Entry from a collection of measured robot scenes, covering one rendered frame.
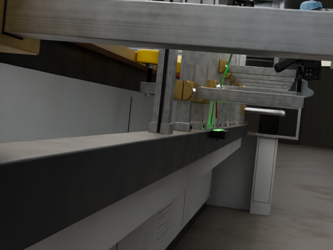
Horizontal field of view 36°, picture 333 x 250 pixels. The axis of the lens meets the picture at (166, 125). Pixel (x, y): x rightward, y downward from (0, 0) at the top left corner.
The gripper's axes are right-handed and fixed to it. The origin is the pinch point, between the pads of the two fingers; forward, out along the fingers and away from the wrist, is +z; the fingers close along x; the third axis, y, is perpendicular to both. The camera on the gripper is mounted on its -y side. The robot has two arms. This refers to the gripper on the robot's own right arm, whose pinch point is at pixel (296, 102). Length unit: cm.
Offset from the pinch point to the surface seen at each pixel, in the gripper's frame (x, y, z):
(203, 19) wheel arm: -152, -13, 0
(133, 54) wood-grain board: -54, -46, -8
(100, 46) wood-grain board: -80, -46, -6
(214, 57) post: -5.8, -29.7, -13.5
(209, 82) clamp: -7.5, -30.5, -4.6
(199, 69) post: -30.8, -30.9, -6.8
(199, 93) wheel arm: -52, -27, 1
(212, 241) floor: 117, -37, 81
